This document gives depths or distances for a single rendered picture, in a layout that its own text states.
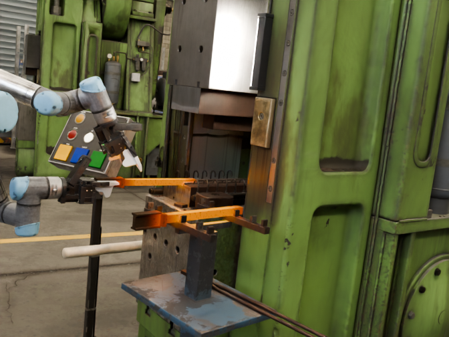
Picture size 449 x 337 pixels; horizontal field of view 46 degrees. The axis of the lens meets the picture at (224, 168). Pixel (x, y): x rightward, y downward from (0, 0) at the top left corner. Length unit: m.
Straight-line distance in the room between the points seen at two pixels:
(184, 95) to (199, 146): 0.33
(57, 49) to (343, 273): 5.29
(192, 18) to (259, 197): 0.72
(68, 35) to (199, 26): 4.91
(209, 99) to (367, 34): 0.62
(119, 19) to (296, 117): 5.30
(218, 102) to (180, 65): 0.22
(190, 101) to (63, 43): 4.90
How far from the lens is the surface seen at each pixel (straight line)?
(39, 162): 6.83
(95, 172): 2.36
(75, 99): 1.85
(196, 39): 2.03
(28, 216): 1.82
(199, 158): 2.32
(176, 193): 2.10
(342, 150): 2.00
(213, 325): 1.50
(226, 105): 2.04
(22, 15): 9.92
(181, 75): 2.09
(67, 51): 6.84
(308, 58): 1.76
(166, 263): 2.08
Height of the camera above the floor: 1.37
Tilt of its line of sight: 9 degrees down
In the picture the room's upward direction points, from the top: 6 degrees clockwise
